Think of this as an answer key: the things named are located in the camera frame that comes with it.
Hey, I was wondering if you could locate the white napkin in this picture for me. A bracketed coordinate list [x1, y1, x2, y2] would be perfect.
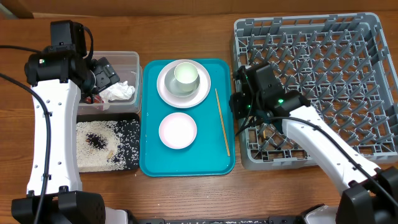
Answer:
[99, 81, 136, 102]

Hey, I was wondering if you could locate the red snack wrapper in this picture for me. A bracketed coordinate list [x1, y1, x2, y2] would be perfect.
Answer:
[83, 95, 104, 110]

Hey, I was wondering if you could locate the pale green paper cup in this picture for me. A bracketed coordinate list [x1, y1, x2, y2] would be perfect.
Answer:
[174, 62, 200, 92]

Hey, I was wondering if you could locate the pink bowl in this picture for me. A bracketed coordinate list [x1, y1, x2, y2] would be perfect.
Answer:
[159, 112, 198, 149]

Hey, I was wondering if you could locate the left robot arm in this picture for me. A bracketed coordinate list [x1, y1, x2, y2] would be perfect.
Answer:
[11, 21, 136, 223]

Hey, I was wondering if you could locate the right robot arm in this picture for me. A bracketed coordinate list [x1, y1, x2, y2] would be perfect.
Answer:
[229, 62, 397, 224]

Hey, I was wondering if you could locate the grey dishwasher rack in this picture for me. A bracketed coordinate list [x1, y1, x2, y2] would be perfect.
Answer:
[233, 12, 397, 164]

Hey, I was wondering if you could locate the clear plastic storage bin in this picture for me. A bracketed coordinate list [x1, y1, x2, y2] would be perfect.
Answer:
[77, 51, 142, 115]

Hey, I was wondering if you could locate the black plastic tray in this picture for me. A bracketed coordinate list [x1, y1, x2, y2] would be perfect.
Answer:
[76, 112, 141, 174]

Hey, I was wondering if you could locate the grey shallow bowl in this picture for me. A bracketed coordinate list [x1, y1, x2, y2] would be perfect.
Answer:
[165, 67, 200, 97]

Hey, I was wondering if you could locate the spilled rice pile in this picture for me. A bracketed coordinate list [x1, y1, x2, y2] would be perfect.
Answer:
[76, 119, 141, 173]

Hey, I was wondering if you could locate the white round plate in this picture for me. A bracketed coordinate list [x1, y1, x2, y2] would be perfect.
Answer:
[157, 59, 211, 108]

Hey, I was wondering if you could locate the teal serving tray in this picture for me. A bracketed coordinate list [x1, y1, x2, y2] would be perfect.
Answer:
[139, 58, 236, 177]

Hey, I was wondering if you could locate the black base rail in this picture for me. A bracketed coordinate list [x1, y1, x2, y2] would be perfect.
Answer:
[138, 215, 305, 224]

